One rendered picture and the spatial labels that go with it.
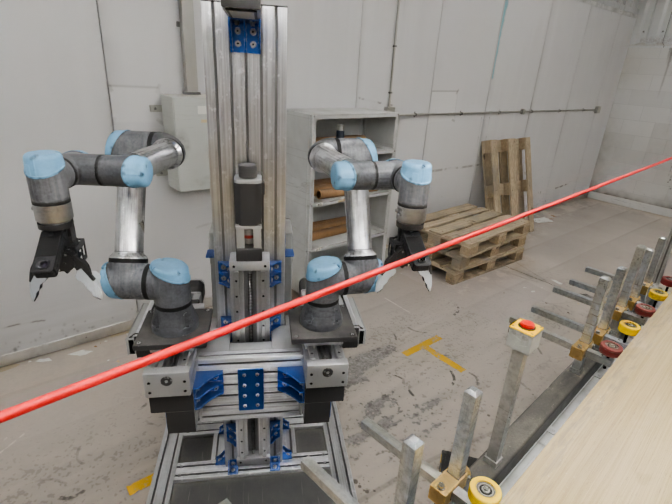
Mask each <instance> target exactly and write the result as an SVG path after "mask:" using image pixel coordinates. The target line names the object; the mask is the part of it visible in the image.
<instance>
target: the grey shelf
mask: <svg viewBox="0 0 672 504"><path fill-rule="evenodd" d="M360 118H361V121H360ZM399 119H400V113H396V112H389V111H383V110H376V109H370V108H291V109H287V122H286V203H285V217H290V222H291V227H292V232H293V251H294V257H293V263H292V289H293V290H295V291H296V292H297V293H299V292H298V287H299V279H300V278H301V277H306V272H307V265H308V263H309V262H310V261H311V260H313V259H315V258H317V257H321V256H331V257H332V256H335V257H337V258H339V259H340V260H341V261H344V255H345V254H346V252H347V251H348V249H347V232H346V233H342V234H338V235H334V236H330V237H326V238H322V239H318V240H314V241H312V230H313V222H316V221H321V220H327V219H332V218H338V217H343V216H346V212H345V196H339V197H333V198H326V199H317V197H316V196H314V180H317V179H325V178H331V177H330V176H328V175H327V174H325V173H320V172H317V171H316V170H314V169H313V168H312V167H311V166H310V164H309V162H308V151H309V149H310V147H311V146H312V145H313V144H314V143H315V142H316V137H328V136H336V130H337V125H338V124H342V125H344V135H365V137H366V139H370V140H371V141H372V142H373V143H374V145H375V147H376V150H377V155H378V161H386V160H388V159H391V158H395V156H396V147H397V137H398V128H399ZM395 122H396V125H395ZM364 125H365V126H364ZM365 128H366V131H365ZM359 131H360V134H359ZM394 132H395V135H394ZM310 139H311V140H310ZM395 141H396V142H395ZM310 142H311V143H310ZM313 142H314V143H313ZM393 142H394V144H393ZM392 153H393V154H392ZM312 180H313V181H312ZM307 184H308V188H307ZM391 194H392V189H391V190H378V191H373V192H369V203H370V221H371V240H372V250H373V251H374V252H375V253H376V254H377V258H378V259H380V260H381V258H382V260H381V261H382V263H383V265H384V260H385V250H386V241H387V231H388V222H389V213H390V203H391ZM387 200H388V202H387ZM386 209H387V212H386ZM385 219H386V222H385ZM310 228H311V229H310ZM384 229H385V230H384ZM307 230H308V231H307ZM310 230H311V231H310ZM310 235H311V236H310ZM310 237H311V238H310ZM383 238H384V241H383ZM382 248H383V251H382Z"/></svg>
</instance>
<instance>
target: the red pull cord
mask: <svg viewBox="0 0 672 504"><path fill-rule="evenodd" d="M671 159H672V157H670V158H667V159H665V160H662V161H659V162H657V163H654V164H652V165H649V166H646V167H644V168H641V169H638V170H636V171H633V172H630V173H628V174H625V175H622V176H620V177H617V178H615V179H612V180H609V181H607V182H604V183H601V184H599V185H596V186H593V187H591V188H588V189H586V190H583V191H580V192H578V193H575V194H572V195H570V196H567V197H564V198H562V199H559V200H556V201H554V202H551V203H549V204H546V205H543V206H541V207H538V208H535V209H533V210H530V211H527V212H525V213H522V214H519V215H517V216H514V217H512V218H509V219H506V220H504V221H501V222H498V223H496V224H493V225H490V226H488V227H485V228H482V229H480V230H477V231H475V232H472V233H469V234H467V235H464V236H461V237H459V238H456V239H453V240H451V241H448V242H446V243H443V244H440V245H438V246H435V247H432V248H430V249H427V250H424V251H422V252H419V253H416V254H414V255H411V256H409V257H406V258H403V259H401V260H398V261H395V262H393V263H390V264H387V265H385V266H382V267H379V268H377V269H374V270H372V271H369V272H366V273H364V274H361V275H358V276H356V277H353V278H350V279H348V280H345V281H342V282H340V283H337V284H335V285H332V286H329V287H327V288H324V289H321V290H319V291H316V292H313V293H311V294H308V295H306V296H303V297H300V298H298V299H295V300H292V301H290V302H287V303H284V304H282V305H279V306H276V307H274V308H271V309H269V310H266V311H263V312H261V313H258V314H255V315H253V316H250V317H247V318H245V319H242V320H239V321H237V322H234V323H232V324H229V325H226V326H224V327H221V328H218V329H216V330H213V331H210V332H208V333H205V334H202V335H200V336H197V337H195V338H192V339H189V340H187V341H184V342H181V343H179V344H176V345H173V346H171V347H168V348H166V349H163V350H160V351H158V352H155V353H152V354H150V355H147V356H144V357H142V358H139V359H136V360H134V361H131V362H129V363H126V364H123V365H121V366H118V367H115V368H113V369H110V370H107V371H105V372H102V373H99V374H97V375H94V376H92V377H89V378H86V379H84V380H81V381H78V382H76V383H73V384H70V385H68V386H65V387H62V388H60V389H57V390H55V391H52V392H49V393H47V394H44V395H41V396H39V397H36V398H33V399H31V400H28V401H26V402H23V403H20V404H18V405H15V406H12V407H10V408H7V409H4V410H2V411H0V423H3V422H6V421H8V420H11V419H13V418H16V417H18V416H21V415H23V414H26V413H28V412H31V411H33V410H36V409H39V408H41V407H44V406H46V405H49V404H51V403H54V402H56V401H59V400H61V399H64V398H67V397H69V396H72V395H74V394H77V393H79V392H82V391H84V390H87V389H89V388H92V387H94V386H97V385H100V384H102V383H105V382H107V381H110V380H112V379H115V378H117V377H120V376H122V375H125V374H127V373H130V372H133V371H135V370H138V369H140V368H143V367H145V366H148V365H150V364H153V363H155V362H158V361H161V360H163V359H166V358H168V357H171V356H173V355H176V354H178V353H181V352H183V351H186V350H188V349H191V348H194V347H196V346H199V345H201V344H204V343H206V342H209V341H211V340H214V339H216V338H219V337H221V336H224V335H227V334H229V333H232V332H234V331H237V330H239V329H242V328H244V327H247V326H249V325H252V324H255V323H257V322H260V321H262V320H265V319H267V318H270V317H272V316H275V315H277V314H280V313H282V312H285V311H288V310H290V309H293V308H295V307H298V306H300V305H303V304H305V303H308V302H310V301H313V300H315V299H318V298H321V297H323V296H326V295H328V294H331V293H333V292H336V291H338V290H341V289H343V288H346V287H349V286H351V285H354V284H356V283H359V282H361V281H364V280H366V279H369V278H371V277H374V276H376V275H379V274H382V273H384V272H387V271H389V270H392V269H394V268H397V267H399V266H402V265H404V264H407V263H409V262H412V261H415V260H417V259H420V258H422V257H425V256H427V255H430V254H432V253H435V252H437V251H440V250H442V249H445V248H448V247H450V246H453V245H455V244H458V243H460V242H463V241H465V240H468V239H470V238H473V237H476V236H478V235H481V234H483V233H486V232H488V231H491V230H493V229H496V228H498V227H501V226H503V225H506V224H509V223H511V222H514V221H516V220H519V219H521V218H524V217H526V216H529V215H531V214H534V213H536V212H539V211H542V210H544V209H547V208H549V207H552V206H554V205H557V204H559V203H562V202H564V201H567V200H570V199H572V198H575V197H577V196H580V195H582V194H585V193H587V192H590V191H592V190H595V189H597V188H600V187H603V186H605V185H608V184H610V183H613V182H615V181H618V180H620V179H623V178H625V177H628V176H630V175H633V174H636V173H638V172H641V171H643V170H646V169H648V168H651V167H653V166H656V165H658V164H661V163H664V162H666V161H669V160H671Z"/></svg>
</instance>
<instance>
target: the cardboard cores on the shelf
mask: <svg viewBox="0 0 672 504"><path fill-rule="evenodd" d="M357 137H359V138H366V137H365V135H344V138H357ZM324 138H336V136H328V137H316V142H317V141H319V140H321V139H324ZM314 196H316V197H317V199H326V198H333V197H339V196H345V194H344V191H343V190H335V189H334V188H333V186H332V184H331V178H325V179H317V180H314ZM346 232H347V230H346V216H343V217H338V218H332V219H327V220H321V221H316V222H313V230H312V241H314V240H318V239H322V238H326V237H330V236H334V235H338V234H342V233H346Z"/></svg>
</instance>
